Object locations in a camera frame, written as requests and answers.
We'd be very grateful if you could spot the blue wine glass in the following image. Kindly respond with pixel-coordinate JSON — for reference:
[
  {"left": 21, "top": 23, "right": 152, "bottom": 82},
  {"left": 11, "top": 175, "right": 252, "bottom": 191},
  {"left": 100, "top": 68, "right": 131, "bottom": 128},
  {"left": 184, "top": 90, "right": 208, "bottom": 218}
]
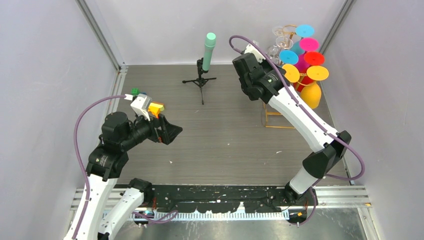
[{"left": 279, "top": 49, "right": 299, "bottom": 65}]

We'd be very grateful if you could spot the magenta wine glass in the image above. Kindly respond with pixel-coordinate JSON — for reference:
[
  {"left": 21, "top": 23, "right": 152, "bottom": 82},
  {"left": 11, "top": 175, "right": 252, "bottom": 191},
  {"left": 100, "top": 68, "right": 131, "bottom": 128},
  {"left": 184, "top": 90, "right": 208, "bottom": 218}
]
[{"left": 291, "top": 37, "right": 320, "bottom": 72}]

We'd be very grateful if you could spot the cyan wine glass back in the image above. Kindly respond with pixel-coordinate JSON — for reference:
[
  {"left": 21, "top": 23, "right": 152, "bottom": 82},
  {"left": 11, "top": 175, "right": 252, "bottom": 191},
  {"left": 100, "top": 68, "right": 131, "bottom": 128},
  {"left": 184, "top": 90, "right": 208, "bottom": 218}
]
[{"left": 290, "top": 24, "right": 315, "bottom": 55}]

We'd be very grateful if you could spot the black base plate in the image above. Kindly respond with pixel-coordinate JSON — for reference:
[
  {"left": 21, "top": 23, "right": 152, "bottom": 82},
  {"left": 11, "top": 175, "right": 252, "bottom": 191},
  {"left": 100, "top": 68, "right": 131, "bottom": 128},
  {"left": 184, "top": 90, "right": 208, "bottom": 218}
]
[{"left": 112, "top": 184, "right": 319, "bottom": 215}]

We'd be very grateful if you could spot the mint green microphone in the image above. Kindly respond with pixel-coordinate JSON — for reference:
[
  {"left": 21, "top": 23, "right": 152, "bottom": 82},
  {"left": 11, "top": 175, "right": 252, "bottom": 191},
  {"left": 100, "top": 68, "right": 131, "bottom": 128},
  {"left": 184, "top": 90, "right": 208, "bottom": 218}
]
[{"left": 202, "top": 32, "right": 216, "bottom": 73}]

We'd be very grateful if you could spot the green toy block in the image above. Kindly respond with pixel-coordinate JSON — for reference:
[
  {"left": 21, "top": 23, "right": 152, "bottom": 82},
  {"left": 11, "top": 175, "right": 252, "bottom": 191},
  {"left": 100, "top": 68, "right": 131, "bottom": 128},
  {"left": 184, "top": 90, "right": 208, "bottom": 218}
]
[{"left": 130, "top": 87, "right": 140, "bottom": 96}]

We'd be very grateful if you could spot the aluminium frame rail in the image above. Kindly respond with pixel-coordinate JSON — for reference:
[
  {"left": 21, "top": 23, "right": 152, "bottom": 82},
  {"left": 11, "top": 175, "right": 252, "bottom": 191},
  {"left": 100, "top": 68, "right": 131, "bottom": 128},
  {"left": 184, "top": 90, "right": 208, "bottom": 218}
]
[{"left": 69, "top": 185, "right": 372, "bottom": 222}]

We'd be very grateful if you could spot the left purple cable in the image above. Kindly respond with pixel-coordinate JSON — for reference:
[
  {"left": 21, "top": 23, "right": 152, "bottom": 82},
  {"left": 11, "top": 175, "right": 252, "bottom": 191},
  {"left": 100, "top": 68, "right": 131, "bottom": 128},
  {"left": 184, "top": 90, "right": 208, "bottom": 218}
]
[{"left": 71, "top": 94, "right": 133, "bottom": 240}]

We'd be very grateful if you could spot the clear wine glass front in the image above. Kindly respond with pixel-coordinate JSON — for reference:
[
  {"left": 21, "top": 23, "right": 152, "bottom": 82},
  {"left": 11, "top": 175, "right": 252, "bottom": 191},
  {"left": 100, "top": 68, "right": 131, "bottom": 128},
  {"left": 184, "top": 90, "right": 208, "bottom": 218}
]
[{"left": 267, "top": 36, "right": 294, "bottom": 64}]

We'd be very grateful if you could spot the clear wine glass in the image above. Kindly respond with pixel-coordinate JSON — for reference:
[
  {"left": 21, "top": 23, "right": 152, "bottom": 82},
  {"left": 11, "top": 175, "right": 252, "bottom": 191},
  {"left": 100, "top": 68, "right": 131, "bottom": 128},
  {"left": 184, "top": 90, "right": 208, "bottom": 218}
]
[
  {"left": 271, "top": 26, "right": 290, "bottom": 37},
  {"left": 267, "top": 36, "right": 294, "bottom": 64}
]

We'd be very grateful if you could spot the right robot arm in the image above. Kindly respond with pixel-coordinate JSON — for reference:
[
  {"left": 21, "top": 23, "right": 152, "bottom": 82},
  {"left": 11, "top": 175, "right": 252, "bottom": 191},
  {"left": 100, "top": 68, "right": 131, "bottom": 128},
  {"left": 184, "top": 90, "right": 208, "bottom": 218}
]
[{"left": 232, "top": 53, "right": 352, "bottom": 205}]

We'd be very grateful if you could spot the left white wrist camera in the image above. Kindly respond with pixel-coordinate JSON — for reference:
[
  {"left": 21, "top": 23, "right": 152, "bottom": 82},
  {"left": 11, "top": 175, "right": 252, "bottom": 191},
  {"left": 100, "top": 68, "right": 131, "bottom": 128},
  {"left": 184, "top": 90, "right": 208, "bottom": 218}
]
[{"left": 130, "top": 94, "right": 152, "bottom": 121}]

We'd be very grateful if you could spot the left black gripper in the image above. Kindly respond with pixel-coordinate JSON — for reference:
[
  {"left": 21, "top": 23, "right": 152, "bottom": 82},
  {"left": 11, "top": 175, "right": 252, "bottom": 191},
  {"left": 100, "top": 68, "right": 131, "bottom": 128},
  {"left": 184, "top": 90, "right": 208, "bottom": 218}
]
[{"left": 121, "top": 107, "right": 183, "bottom": 149}]

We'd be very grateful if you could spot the red wine glass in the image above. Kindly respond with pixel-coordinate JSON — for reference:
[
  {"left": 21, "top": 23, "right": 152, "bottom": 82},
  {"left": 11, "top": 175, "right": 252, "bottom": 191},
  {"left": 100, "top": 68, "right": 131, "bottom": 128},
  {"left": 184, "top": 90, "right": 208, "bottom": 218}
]
[{"left": 294, "top": 51, "right": 325, "bottom": 92}]

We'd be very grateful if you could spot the orange wine glass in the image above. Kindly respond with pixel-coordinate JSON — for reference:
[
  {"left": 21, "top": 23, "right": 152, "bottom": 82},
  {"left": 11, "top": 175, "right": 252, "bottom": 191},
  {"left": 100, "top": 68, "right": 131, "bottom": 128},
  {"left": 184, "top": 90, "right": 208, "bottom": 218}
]
[
  {"left": 300, "top": 65, "right": 330, "bottom": 109},
  {"left": 281, "top": 63, "right": 314, "bottom": 92}
]

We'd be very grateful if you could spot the gold wire glass rack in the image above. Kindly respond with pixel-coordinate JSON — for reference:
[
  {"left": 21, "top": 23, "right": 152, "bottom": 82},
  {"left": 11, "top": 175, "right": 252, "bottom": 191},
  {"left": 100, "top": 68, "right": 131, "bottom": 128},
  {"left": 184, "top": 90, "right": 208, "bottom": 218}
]
[{"left": 263, "top": 24, "right": 297, "bottom": 129}]

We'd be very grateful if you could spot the clear wine glass back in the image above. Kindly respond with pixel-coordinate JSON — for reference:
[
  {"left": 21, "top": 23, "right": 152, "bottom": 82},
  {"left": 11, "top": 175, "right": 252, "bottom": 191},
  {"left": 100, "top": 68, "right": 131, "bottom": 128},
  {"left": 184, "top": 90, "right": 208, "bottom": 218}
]
[{"left": 271, "top": 26, "right": 290, "bottom": 37}]

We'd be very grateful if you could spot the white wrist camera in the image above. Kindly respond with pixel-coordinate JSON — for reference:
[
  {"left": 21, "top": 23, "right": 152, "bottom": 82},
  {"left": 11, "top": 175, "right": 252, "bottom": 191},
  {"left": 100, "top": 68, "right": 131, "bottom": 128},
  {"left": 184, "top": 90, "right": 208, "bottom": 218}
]
[
  {"left": 130, "top": 94, "right": 152, "bottom": 121},
  {"left": 243, "top": 43, "right": 266, "bottom": 63}
]

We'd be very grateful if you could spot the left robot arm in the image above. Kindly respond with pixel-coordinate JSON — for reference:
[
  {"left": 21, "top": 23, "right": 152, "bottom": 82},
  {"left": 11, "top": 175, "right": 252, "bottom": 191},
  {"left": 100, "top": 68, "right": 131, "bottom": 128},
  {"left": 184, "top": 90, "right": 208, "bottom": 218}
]
[{"left": 65, "top": 111, "right": 183, "bottom": 240}]

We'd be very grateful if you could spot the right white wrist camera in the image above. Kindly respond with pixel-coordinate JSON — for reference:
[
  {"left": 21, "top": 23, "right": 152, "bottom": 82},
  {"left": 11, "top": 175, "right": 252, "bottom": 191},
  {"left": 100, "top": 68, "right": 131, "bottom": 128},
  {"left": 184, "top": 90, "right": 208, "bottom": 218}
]
[{"left": 243, "top": 43, "right": 266, "bottom": 63}]

